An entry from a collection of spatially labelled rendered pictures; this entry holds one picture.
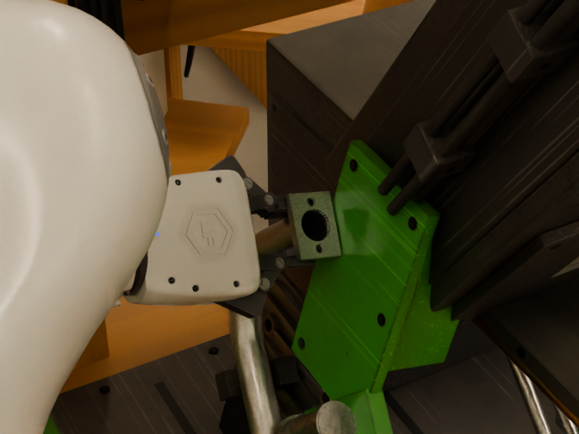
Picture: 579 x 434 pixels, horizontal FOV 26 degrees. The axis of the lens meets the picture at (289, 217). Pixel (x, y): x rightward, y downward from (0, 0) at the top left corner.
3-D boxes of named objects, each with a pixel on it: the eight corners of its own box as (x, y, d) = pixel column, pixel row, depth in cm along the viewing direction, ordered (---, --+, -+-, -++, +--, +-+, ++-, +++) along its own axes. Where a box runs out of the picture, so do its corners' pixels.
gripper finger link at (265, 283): (264, 289, 98) (334, 282, 102) (257, 250, 99) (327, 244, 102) (245, 296, 101) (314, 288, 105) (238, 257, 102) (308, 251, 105)
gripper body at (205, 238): (140, 305, 90) (273, 290, 96) (118, 169, 92) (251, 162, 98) (101, 321, 97) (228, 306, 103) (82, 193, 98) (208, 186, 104)
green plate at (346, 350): (436, 418, 106) (514, 208, 96) (355, 434, 102) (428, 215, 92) (365, 337, 114) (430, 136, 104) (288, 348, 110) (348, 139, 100)
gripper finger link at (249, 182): (251, 213, 99) (321, 207, 103) (244, 174, 100) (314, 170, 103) (232, 222, 102) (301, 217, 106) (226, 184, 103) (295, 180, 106)
